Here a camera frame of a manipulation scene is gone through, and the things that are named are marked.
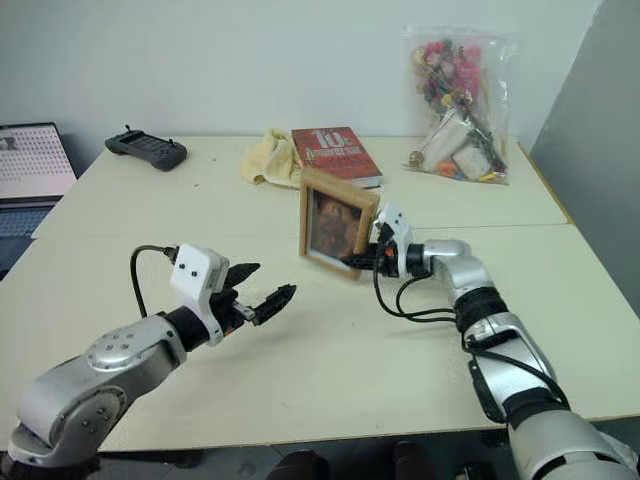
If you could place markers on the wooden picture frame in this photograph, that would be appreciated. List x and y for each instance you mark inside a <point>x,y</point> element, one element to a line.
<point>332,220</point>

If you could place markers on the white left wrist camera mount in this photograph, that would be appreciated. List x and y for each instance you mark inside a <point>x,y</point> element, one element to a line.
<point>195,270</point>

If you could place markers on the plastic bag of dried flowers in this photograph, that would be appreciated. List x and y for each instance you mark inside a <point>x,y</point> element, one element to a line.
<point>462,110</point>

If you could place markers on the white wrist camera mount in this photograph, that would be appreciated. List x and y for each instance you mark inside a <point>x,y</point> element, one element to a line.
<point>400,235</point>
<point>195,270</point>

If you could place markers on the open laptop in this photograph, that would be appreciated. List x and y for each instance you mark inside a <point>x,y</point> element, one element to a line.
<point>30,165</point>

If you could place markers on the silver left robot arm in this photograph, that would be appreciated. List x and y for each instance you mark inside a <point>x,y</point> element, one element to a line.
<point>115,357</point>

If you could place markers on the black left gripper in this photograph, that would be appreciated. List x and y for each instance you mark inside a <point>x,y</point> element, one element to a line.
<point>227,310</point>

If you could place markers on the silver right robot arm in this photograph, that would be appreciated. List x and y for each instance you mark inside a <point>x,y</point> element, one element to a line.
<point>520,365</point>

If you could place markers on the dark rounded shape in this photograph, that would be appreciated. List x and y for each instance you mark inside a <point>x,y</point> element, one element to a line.
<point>412,461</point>
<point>305,466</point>

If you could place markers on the red book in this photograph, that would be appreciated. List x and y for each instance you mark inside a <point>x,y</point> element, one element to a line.
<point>337,152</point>

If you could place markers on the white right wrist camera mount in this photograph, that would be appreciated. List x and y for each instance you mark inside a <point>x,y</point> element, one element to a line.
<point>400,235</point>

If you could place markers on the black handheld remote controller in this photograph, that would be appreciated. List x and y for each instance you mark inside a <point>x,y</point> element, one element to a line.
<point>147,148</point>

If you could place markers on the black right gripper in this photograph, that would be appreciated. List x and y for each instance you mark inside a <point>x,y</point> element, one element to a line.
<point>384,262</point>

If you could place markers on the pale yellow cloth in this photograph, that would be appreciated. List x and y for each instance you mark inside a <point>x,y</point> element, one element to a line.
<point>267,157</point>

